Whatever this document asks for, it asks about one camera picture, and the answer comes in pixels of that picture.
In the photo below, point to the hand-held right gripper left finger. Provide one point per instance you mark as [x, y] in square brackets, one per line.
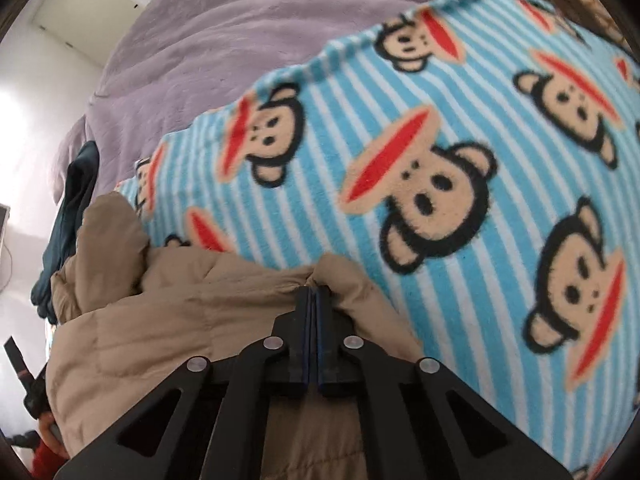
[305, 340]

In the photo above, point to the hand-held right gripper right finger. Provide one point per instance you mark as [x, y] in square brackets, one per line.
[327, 340]

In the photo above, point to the brown puffer jacket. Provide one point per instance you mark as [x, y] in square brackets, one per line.
[175, 320]

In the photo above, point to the person's left hand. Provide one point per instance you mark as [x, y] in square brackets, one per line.
[48, 426]

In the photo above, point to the blue denim jeans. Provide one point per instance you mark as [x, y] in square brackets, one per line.
[67, 230]

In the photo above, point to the monkey print striped blanket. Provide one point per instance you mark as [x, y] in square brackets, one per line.
[500, 125]

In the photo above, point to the purple plush bedspread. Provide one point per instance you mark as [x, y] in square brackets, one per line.
[200, 50]

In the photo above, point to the white door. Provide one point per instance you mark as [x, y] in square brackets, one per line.
[85, 10]

